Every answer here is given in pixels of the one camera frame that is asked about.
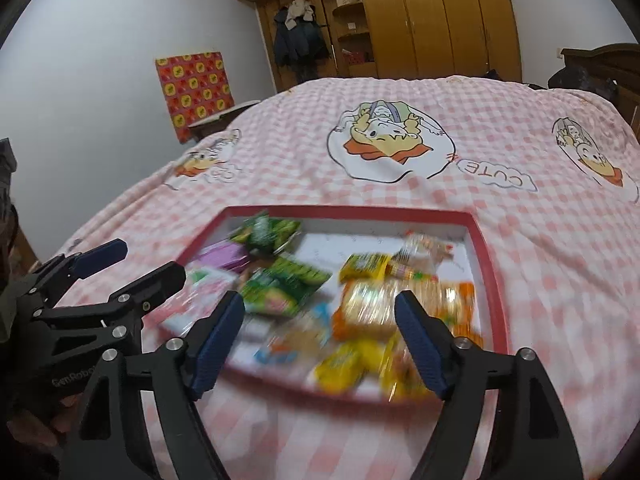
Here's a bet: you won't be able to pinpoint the wooden bedside table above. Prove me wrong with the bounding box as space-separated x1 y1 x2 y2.
186 100 261 141

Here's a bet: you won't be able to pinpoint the purple tin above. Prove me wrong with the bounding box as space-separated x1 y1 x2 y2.
192 240 251 276

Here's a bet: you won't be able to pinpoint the pink checked printed blanket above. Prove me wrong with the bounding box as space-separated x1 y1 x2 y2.
37 76 640 480

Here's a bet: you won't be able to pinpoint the black cloth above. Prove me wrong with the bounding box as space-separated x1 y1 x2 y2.
547 62 619 104

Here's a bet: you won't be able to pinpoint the wooden wardrobe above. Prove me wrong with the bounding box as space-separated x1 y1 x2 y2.
227 0 523 93

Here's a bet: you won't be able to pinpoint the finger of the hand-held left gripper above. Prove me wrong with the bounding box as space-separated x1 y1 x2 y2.
32 260 187 322
30 240 129 292

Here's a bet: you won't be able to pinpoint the person's left hand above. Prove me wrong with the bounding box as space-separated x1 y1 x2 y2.
5 394 82 461

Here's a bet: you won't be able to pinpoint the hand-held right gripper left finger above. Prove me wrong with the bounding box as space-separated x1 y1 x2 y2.
62 290 247 480

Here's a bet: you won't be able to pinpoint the white drink pouch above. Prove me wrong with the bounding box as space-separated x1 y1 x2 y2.
160 267 241 336

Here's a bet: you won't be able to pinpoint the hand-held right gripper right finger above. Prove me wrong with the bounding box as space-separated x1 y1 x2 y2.
394 290 586 480

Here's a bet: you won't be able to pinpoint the beige hanging cloth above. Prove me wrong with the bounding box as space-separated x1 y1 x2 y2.
284 0 316 29

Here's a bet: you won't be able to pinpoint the green pea packet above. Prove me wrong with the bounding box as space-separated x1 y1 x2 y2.
239 255 333 317
229 212 303 256

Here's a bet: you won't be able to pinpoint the red cardboard box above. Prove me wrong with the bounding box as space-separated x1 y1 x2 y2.
157 205 510 403

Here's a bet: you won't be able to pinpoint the orange biscuit packet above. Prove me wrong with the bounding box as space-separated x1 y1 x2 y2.
332 280 483 345

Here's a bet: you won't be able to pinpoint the dark hanging jackets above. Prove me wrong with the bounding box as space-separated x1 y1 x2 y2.
272 2 331 81

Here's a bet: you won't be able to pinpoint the dark wooden headboard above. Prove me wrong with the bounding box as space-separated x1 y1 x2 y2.
560 44 640 141

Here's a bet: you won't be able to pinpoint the clear blue-edged gummy packet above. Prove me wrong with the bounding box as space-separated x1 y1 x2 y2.
255 305 336 367

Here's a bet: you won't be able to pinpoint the red yellow patterned wall cloth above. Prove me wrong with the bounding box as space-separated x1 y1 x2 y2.
155 51 235 143

